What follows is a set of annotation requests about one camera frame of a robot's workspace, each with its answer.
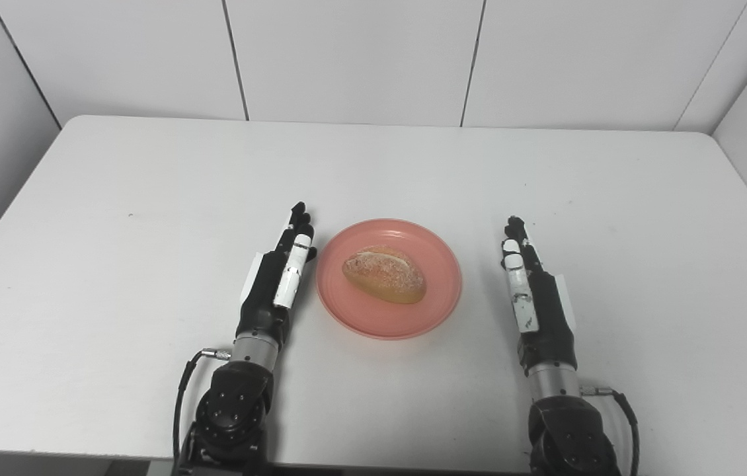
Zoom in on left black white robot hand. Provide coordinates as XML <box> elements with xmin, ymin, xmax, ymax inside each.
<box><xmin>235</xmin><ymin>202</ymin><xmax>318</xmax><ymax>352</ymax></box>

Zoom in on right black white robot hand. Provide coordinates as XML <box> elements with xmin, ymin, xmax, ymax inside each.
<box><xmin>500</xmin><ymin>216</ymin><xmax>578</xmax><ymax>379</ymax></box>

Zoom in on brown bread roll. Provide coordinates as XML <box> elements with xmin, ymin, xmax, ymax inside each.
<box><xmin>342</xmin><ymin>246</ymin><xmax>427</xmax><ymax>305</ymax></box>

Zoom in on pink round plate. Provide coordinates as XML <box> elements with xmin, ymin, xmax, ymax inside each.
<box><xmin>316</xmin><ymin>219</ymin><xmax>463</xmax><ymax>341</ymax></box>

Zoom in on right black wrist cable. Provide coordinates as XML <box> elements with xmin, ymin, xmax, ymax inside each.
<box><xmin>578</xmin><ymin>385</ymin><xmax>641</xmax><ymax>476</ymax></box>

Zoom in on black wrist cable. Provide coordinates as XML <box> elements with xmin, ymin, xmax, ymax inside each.
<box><xmin>172</xmin><ymin>348</ymin><xmax>233</xmax><ymax>465</ymax></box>
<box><xmin>578</xmin><ymin>385</ymin><xmax>641</xmax><ymax>476</ymax></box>

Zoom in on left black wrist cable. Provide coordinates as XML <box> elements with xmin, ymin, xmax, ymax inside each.
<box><xmin>172</xmin><ymin>348</ymin><xmax>233</xmax><ymax>465</ymax></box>

